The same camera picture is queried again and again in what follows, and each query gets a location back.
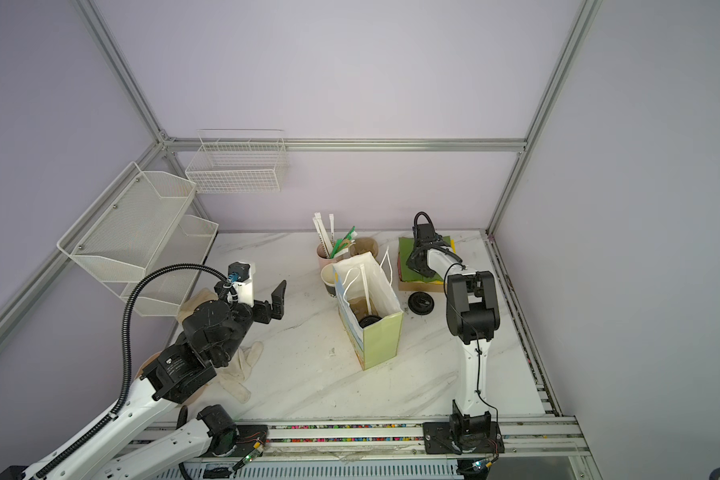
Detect white straw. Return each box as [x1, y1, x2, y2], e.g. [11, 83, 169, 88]
[359, 264, 373, 319]

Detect green paper gift bag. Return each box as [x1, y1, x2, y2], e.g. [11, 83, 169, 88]
[333, 253, 403, 370]

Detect black plastic cup lid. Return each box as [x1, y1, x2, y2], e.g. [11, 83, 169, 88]
[359, 315, 381, 329]

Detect green napkin stack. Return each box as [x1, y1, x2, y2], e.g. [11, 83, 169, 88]
[398, 237, 443, 285]

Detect single brown pulp cup carrier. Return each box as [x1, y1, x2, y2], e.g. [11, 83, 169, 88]
[348, 297, 369, 321]

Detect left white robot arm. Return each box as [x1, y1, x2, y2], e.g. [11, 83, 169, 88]
[0, 262, 287, 479]

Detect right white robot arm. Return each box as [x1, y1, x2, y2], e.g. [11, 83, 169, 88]
[406, 211, 501, 459]

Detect stacked paper coffee cup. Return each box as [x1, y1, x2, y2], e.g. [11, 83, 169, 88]
[320, 263, 336, 297]

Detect cardboard napkin box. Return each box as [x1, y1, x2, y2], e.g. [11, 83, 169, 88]
[397, 259, 443, 293]

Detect pink straw holder cup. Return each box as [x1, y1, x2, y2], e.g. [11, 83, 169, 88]
[316, 244, 341, 270]

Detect brown pulp cup carriers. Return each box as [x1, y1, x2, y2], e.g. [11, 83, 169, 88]
[349, 237, 379, 259]

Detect white mesh two-tier shelf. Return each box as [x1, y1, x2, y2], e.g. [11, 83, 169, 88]
[57, 163, 218, 301]

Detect white wire basket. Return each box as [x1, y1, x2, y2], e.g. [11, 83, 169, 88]
[185, 129, 289, 194]

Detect aluminium frame rail base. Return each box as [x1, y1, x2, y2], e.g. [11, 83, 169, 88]
[97, 417, 601, 479]

